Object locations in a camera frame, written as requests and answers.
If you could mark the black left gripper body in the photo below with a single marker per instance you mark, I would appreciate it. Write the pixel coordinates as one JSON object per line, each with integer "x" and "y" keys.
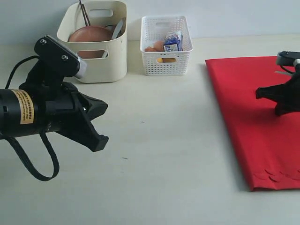
{"x": 44, "y": 108}

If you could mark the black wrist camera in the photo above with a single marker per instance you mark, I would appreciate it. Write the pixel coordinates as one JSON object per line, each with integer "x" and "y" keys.
{"x": 60, "y": 58}
{"x": 288, "y": 58}

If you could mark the dark wooden chopstick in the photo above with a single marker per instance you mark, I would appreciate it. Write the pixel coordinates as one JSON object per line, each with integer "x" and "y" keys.
{"x": 87, "y": 16}
{"x": 84, "y": 13}

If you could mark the brown egg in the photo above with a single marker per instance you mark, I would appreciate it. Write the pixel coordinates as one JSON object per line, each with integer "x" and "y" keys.
{"x": 159, "y": 46}

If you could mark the orange fried nugget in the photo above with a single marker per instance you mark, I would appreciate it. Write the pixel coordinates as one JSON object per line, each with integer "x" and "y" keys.
{"x": 150, "y": 49}

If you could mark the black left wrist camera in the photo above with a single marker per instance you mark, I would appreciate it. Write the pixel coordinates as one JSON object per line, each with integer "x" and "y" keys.
{"x": 60, "y": 58}

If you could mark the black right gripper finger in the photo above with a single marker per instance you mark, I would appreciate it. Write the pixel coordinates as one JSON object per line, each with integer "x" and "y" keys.
{"x": 273, "y": 93}

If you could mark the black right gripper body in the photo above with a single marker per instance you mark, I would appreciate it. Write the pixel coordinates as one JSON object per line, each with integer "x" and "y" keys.
{"x": 289, "y": 93}

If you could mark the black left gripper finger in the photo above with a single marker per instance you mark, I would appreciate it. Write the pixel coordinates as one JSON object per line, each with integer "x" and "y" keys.
{"x": 79, "y": 128}
{"x": 90, "y": 108}

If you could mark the yellow cheese wedge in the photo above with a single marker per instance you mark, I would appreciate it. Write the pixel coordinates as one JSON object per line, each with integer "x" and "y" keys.
{"x": 169, "y": 60}

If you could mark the white perforated plastic basket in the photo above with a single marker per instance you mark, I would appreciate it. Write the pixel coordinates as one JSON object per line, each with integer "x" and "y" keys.
{"x": 155, "y": 28}

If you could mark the blue white milk carton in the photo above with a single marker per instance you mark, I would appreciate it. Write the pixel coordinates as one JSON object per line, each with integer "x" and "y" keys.
{"x": 173, "y": 42}

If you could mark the cream plastic bin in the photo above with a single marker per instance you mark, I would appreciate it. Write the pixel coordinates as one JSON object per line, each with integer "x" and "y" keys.
{"x": 111, "y": 63}

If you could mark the brown wooden plate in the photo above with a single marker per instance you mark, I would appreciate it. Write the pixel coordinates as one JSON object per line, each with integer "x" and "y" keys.
{"x": 91, "y": 34}

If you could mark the red table cloth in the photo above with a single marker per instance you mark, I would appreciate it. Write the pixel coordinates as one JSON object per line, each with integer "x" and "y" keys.
{"x": 266, "y": 146}

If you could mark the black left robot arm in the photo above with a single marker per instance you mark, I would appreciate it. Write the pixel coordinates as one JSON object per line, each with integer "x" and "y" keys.
{"x": 8, "y": 105}

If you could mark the steel table knife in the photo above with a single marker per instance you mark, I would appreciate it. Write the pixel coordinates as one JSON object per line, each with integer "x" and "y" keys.
{"x": 115, "y": 29}

